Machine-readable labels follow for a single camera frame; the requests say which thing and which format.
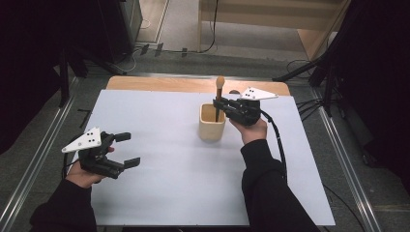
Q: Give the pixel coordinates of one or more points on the light wooden shelf frame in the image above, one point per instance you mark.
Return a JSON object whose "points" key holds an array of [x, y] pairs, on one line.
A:
{"points": [[267, 16]]}

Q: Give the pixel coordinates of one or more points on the cream square cup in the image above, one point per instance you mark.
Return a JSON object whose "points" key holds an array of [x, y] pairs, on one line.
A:
{"points": [[211, 129]]}

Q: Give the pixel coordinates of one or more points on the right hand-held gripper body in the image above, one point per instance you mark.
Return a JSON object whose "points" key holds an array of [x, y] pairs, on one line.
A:
{"points": [[246, 108]]}

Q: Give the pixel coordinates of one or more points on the black stand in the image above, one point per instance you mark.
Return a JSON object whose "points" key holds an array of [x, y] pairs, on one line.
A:
{"points": [[64, 77]]}

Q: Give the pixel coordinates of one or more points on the person's left hand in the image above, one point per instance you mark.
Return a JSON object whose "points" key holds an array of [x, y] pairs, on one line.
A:
{"points": [[82, 175]]}

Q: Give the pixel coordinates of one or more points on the makeup brush with gold ferrule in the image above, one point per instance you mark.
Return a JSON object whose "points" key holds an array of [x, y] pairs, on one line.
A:
{"points": [[219, 88]]}

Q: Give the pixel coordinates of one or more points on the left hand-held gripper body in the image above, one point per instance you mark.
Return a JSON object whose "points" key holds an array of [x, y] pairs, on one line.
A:
{"points": [[93, 151]]}

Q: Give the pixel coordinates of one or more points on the dark cabinet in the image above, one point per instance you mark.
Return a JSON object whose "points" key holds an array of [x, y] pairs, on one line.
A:
{"points": [[119, 29]]}

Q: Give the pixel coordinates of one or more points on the person's right hand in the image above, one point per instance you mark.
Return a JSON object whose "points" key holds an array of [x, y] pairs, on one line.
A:
{"points": [[253, 130]]}

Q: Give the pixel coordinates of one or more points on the white table sheet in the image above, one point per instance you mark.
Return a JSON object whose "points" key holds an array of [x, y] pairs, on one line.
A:
{"points": [[167, 180]]}

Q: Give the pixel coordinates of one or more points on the wooden table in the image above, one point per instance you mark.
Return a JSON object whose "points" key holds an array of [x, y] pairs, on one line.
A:
{"points": [[180, 84]]}

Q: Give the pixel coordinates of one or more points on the metal floor rail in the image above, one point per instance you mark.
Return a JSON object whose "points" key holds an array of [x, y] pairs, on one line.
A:
{"points": [[35, 161], [348, 167]]}

